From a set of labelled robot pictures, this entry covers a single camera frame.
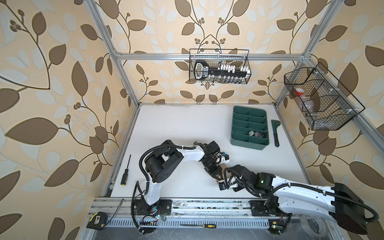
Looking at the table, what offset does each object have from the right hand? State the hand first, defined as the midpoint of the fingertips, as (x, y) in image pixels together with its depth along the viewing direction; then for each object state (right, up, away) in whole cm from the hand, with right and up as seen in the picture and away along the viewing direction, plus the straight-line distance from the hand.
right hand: (230, 172), depth 82 cm
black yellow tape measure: (-65, -18, -13) cm, 68 cm away
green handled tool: (+38, +27, +24) cm, 52 cm away
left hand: (-4, -3, -1) cm, 5 cm away
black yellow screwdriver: (-60, -2, +2) cm, 60 cm away
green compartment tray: (+16, +29, +23) cm, 41 cm away
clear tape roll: (+39, -19, -15) cm, 46 cm away
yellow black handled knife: (-12, -21, -13) cm, 27 cm away
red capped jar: (+38, +45, -1) cm, 59 cm away
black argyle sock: (+21, +20, +14) cm, 32 cm away
